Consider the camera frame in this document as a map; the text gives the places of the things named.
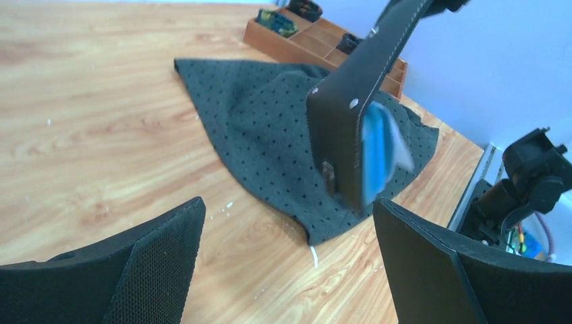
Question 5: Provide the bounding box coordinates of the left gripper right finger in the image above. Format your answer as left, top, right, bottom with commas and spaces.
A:
373, 199, 571, 324

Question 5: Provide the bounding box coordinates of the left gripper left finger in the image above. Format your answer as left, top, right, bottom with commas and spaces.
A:
1, 197, 206, 323

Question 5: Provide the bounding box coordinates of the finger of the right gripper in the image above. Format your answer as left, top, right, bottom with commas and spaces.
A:
422, 0, 469, 18

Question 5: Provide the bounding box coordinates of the black leather card holder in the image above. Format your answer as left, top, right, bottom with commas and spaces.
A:
306, 1, 430, 213

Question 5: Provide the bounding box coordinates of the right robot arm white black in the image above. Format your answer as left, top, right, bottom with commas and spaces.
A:
449, 128, 571, 262

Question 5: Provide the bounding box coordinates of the coiled black belt middle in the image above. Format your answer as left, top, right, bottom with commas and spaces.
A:
336, 33, 363, 55

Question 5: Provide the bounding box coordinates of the coiled black belt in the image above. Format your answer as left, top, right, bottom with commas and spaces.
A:
287, 0, 323, 22
336, 33, 363, 55

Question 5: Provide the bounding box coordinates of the brown wooden compartment tray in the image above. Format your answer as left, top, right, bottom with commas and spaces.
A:
242, 5, 408, 100

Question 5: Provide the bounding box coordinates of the coiled black belt top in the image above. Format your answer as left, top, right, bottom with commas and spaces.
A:
287, 0, 323, 22

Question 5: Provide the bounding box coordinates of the dark grey dotted cloth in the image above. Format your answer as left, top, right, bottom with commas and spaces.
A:
173, 58, 440, 247

